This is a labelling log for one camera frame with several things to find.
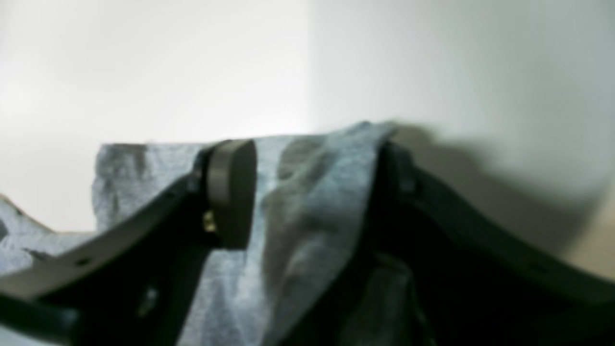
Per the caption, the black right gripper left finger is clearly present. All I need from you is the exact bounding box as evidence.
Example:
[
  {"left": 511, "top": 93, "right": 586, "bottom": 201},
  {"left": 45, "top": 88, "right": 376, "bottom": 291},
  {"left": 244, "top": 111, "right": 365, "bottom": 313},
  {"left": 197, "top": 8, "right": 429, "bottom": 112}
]
[{"left": 1, "top": 139, "right": 257, "bottom": 346}]

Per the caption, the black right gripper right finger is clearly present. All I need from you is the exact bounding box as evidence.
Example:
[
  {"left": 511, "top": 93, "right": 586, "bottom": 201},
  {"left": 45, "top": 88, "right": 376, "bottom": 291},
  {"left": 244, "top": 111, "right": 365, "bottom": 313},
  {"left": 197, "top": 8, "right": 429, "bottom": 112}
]
[{"left": 279, "top": 142, "right": 615, "bottom": 346}]

